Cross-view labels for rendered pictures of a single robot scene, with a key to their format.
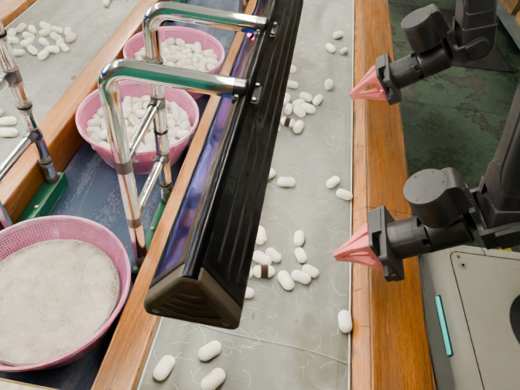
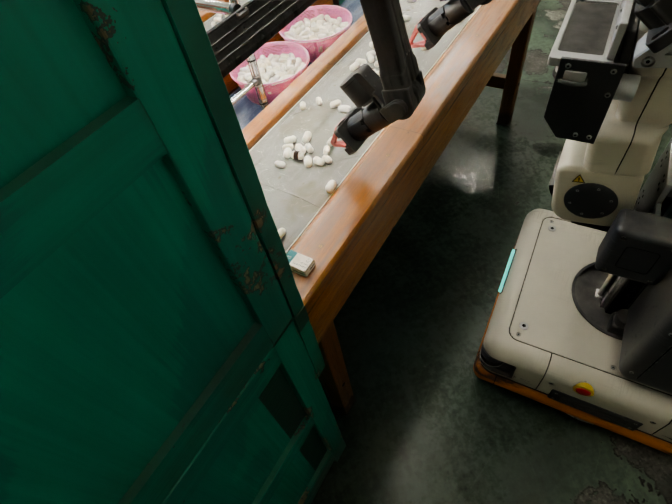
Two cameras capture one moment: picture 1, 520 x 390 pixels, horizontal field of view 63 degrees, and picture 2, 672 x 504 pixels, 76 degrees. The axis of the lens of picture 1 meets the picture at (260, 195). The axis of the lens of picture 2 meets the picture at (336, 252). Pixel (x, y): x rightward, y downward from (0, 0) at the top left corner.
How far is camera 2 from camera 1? 70 cm
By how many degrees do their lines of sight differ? 24
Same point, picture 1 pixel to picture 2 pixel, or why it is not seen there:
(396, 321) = (360, 188)
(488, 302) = (560, 260)
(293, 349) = (292, 195)
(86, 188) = not seen: hidden behind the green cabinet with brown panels
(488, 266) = (580, 233)
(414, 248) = (357, 127)
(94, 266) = not seen: hidden behind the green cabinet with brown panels
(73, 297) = not seen: hidden behind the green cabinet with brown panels
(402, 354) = (351, 204)
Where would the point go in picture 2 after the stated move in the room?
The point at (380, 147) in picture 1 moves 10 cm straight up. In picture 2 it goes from (430, 89) to (432, 55)
